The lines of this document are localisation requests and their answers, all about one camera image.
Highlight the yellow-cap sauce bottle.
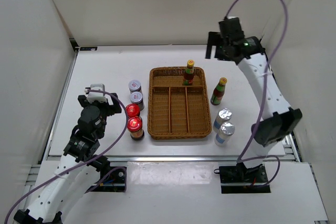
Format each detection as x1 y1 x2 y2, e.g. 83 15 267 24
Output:
211 77 227 105
183 59 195 86

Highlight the silver-cap white bottle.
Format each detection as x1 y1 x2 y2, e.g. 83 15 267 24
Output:
215 122 235 146
213 108 232 133

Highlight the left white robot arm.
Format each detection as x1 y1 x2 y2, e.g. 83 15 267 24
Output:
14 89 127 223

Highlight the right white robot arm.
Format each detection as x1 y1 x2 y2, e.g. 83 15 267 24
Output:
206 17 302 183

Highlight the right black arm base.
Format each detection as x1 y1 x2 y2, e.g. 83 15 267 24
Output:
214 164 271 194

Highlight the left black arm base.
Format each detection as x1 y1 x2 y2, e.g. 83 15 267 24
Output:
86 166 127 193

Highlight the far red-lid sauce jar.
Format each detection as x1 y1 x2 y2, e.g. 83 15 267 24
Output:
125 103 142 120

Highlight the red-lid sauce jar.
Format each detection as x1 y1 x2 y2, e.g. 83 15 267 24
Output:
127 116 144 141
125 103 142 120

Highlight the near grey-lid spice jar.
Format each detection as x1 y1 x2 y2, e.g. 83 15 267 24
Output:
130 91 144 111

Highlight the grey-lid spice jar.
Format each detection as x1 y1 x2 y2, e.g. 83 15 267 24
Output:
128 80 142 93
130 91 144 111

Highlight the near red-lid sauce jar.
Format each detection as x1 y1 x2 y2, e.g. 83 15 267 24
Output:
127 116 144 141

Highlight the far grey-lid spice jar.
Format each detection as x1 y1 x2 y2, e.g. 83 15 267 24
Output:
128 80 142 93

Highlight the left black corner label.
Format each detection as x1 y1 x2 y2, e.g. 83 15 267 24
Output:
79 47 98 51

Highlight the brown wicker divided basket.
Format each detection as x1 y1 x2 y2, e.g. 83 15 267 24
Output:
147 67 212 140

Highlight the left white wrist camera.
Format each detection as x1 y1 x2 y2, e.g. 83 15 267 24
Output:
85 83 108 103

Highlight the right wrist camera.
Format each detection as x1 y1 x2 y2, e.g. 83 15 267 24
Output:
218 17 244 40

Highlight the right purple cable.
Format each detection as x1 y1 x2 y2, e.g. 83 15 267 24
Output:
224 0 287 188

